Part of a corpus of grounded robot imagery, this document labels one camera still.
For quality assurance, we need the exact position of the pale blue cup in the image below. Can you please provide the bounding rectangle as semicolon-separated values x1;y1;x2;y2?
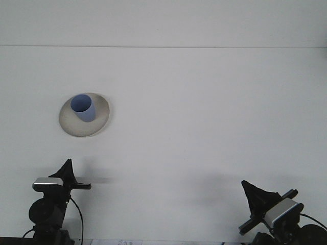
70;94;97;123

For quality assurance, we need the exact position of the pale round plate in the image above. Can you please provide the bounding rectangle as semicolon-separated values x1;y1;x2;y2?
59;92;111;138

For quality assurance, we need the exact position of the pale grey camera box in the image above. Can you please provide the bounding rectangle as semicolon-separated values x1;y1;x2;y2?
32;177;65;192
264;198;305;228

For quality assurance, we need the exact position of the long black arm cable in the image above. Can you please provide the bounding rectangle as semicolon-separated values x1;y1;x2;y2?
69;198;84;242

